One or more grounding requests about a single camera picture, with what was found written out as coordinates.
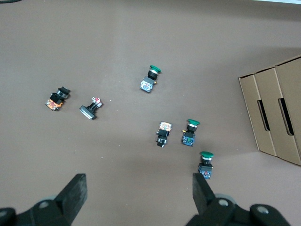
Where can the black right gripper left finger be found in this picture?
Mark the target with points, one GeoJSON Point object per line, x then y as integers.
{"type": "Point", "coordinates": [75, 195]}

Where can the black flat-head switch red terminals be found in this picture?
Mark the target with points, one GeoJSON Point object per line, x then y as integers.
{"type": "Point", "coordinates": [89, 110]}

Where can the black selector switch orange block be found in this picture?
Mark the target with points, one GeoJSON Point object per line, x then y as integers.
{"type": "Point", "coordinates": [164, 129]}
{"type": "Point", "coordinates": [56, 101]}

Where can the green mushroom button blue block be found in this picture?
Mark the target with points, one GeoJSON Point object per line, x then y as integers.
{"type": "Point", "coordinates": [188, 137]}
{"type": "Point", "coordinates": [148, 83]}
{"type": "Point", "coordinates": [205, 168]}

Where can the brown cardboard box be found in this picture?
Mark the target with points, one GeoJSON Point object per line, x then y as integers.
{"type": "Point", "coordinates": [277, 110]}

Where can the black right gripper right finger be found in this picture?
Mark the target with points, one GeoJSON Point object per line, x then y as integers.
{"type": "Point", "coordinates": [202, 195]}

